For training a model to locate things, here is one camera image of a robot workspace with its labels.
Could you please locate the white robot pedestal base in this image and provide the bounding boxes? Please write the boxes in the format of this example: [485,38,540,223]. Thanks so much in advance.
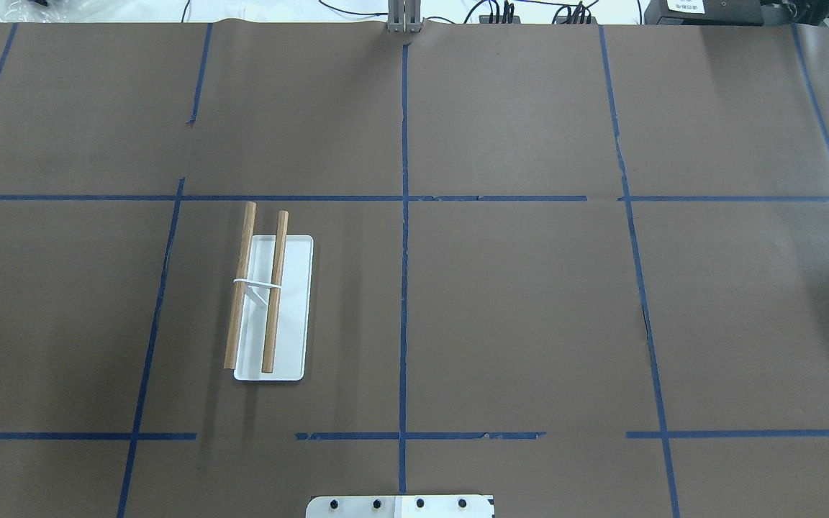
[305,494,496,517]

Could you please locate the grey aluminium frame post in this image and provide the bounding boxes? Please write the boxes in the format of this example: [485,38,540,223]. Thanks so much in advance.
[387,0,423,34]

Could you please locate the black box with label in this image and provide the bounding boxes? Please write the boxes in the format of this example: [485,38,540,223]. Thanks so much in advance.
[643,1,764,27]

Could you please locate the white towel rack base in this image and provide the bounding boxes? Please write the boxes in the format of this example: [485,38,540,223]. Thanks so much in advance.
[233,235,314,381]

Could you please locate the wooden rack rod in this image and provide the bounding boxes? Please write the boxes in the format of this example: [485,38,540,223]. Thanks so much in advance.
[224,202,257,370]
[262,210,289,374]

